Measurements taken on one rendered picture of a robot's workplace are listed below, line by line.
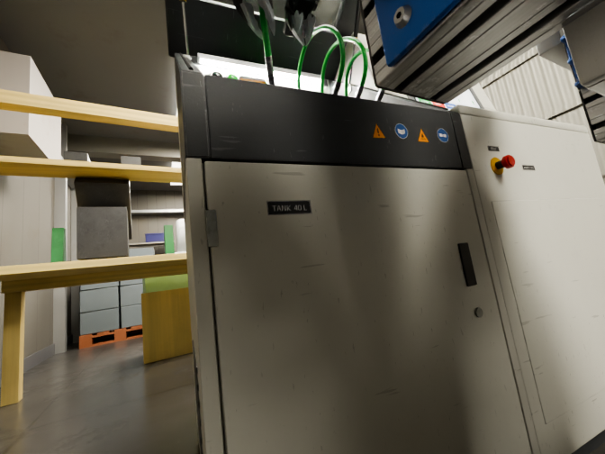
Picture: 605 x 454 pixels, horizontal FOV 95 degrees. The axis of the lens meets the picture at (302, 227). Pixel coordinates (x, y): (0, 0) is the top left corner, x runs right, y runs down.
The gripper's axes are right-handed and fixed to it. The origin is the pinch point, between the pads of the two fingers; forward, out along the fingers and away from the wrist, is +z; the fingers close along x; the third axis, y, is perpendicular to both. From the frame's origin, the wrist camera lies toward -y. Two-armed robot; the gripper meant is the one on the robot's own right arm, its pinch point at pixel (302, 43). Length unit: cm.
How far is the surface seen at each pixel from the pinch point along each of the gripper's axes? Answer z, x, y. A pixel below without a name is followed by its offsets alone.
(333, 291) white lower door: 68, -10, 16
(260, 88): 28.5, -19.6, 15.5
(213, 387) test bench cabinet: 79, -32, 16
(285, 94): 28.9, -14.5, 15.6
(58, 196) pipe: -71, -178, -376
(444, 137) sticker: 34.9, 27.9, 15.6
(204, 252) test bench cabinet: 59, -32, 16
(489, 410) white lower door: 98, 23, 16
